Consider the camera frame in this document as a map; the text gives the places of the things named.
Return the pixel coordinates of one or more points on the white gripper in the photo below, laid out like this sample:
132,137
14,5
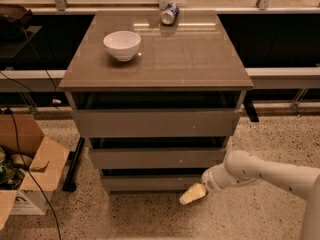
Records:
209,181

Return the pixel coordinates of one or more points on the grey bottom drawer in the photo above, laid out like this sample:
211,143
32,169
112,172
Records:
149,184

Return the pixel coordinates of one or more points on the grey drawer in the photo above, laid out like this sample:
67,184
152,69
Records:
162,158
149,184
152,123

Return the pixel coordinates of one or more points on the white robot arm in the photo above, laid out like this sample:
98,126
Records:
240,168

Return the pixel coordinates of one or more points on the grey middle drawer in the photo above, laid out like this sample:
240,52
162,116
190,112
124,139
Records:
162,158

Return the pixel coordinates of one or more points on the grey drawer cabinet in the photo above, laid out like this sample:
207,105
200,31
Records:
191,65

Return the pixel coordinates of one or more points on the grey top drawer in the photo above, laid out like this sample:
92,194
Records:
152,123

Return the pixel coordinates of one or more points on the open cardboard box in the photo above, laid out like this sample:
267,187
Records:
31,167

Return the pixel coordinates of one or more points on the black table leg right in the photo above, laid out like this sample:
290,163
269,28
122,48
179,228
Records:
250,109

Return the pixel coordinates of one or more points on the black table leg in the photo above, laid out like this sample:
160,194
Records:
74,158
250,109

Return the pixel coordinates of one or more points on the black table leg left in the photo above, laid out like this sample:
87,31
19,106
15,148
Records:
74,158

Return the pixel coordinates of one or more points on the white ceramic bowl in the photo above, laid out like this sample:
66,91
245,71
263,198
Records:
122,45

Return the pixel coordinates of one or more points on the blue white soda can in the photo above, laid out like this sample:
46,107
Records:
169,14

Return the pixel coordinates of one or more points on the dark device on shelf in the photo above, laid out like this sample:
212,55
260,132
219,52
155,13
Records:
14,18

